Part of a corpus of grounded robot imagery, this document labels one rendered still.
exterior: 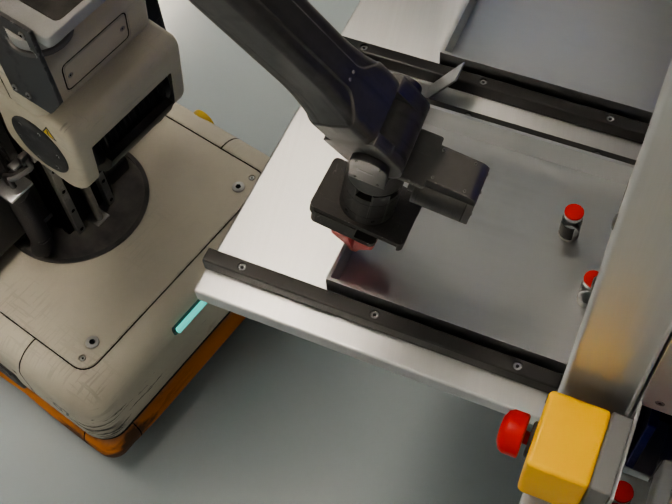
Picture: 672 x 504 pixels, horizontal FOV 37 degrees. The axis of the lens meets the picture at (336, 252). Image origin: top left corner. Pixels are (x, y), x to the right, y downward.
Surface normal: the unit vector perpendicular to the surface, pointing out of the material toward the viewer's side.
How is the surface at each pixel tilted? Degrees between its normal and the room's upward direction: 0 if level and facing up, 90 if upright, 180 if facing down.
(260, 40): 104
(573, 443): 0
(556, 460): 0
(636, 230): 90
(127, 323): 0
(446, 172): 21
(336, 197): 10
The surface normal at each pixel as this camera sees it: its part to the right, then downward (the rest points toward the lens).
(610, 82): -0.05, -0.52
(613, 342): -0.40, 0.79
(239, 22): -0.35, 0.90
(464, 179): 0.08, -0.20
